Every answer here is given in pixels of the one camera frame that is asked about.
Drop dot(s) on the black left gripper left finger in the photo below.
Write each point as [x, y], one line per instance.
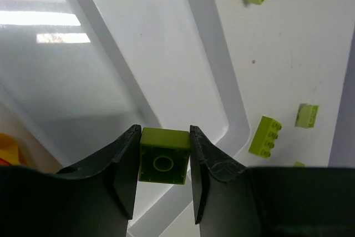
[93, 197]

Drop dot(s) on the yellow round butterfly lego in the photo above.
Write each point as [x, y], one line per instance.
[10, 152]

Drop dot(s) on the white three-compartment tray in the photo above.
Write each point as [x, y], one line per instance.
[79, 73]

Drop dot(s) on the green 2x4 lego far right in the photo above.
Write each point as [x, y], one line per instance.
[306, 115]

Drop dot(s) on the green 2x4 lego brick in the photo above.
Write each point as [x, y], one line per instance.
[264, 139]

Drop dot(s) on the green 2x2 lego right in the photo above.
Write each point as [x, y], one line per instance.
[299, 164]

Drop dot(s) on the green 2x2 lego upturned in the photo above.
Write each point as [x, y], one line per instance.
[164, 156]

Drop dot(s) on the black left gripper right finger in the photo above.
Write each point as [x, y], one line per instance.
[231, 199]

